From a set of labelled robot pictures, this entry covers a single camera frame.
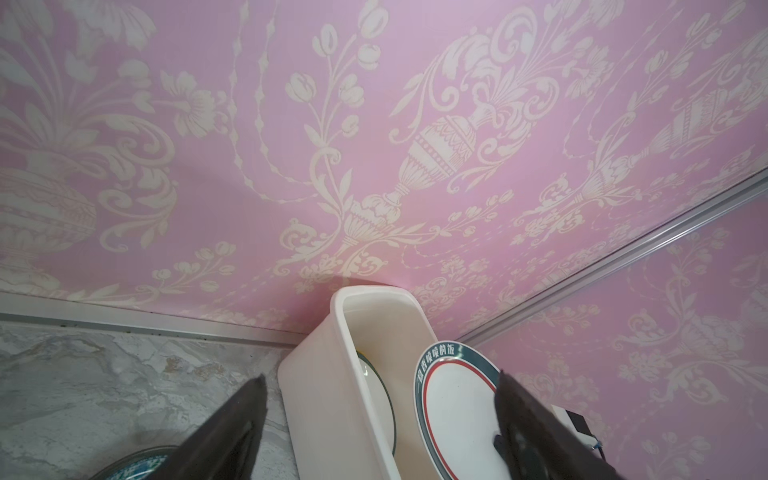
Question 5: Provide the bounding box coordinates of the white plastic bin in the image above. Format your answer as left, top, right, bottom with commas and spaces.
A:
278, 285, 438, 479

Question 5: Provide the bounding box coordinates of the aluminium right corner post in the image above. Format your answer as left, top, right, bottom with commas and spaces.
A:
458, 170, 767, 346

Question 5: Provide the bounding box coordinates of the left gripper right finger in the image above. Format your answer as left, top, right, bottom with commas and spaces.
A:
494, 371, 621, 479

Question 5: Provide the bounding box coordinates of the white plate red green rim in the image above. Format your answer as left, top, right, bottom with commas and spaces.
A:
414, 341, 510, 480

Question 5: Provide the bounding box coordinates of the white plate black rim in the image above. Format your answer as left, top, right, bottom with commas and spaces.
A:
356, 351, 397, 454

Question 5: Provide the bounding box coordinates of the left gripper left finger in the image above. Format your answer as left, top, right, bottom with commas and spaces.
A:
149, 375, 268, 480

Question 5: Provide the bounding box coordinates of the small teal patterned plate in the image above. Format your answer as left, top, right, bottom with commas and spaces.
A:
90, 446, 177, 480

